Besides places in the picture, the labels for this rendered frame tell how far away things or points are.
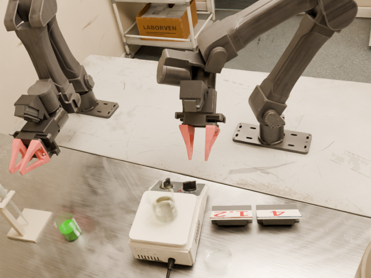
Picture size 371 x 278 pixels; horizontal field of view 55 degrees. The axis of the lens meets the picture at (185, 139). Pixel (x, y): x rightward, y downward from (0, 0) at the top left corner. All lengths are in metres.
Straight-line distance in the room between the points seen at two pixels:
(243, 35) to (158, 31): 2.25
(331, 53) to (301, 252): 2.40
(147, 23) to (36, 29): 2.10
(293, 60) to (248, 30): 0.14
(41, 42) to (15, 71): 1.40
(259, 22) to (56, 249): 0.66
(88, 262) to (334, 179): 0.59
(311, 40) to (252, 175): 0.34
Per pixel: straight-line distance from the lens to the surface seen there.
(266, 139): 0.95
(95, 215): 0.91
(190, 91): 0.69
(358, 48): 3.15
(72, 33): 2.68
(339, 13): 0.80
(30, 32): 0.95
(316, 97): 1.13
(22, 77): 2.39
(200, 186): 0.84
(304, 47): 0.83
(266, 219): 0.80
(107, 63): 1.44
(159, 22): 2.93
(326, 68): 2.89
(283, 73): 0.84
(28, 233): 0.95
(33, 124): 0.94
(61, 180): 1.03
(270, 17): 0.76
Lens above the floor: 1.59
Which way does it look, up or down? 43 degrees down
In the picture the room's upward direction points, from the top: 11 degrees counter-clockwise
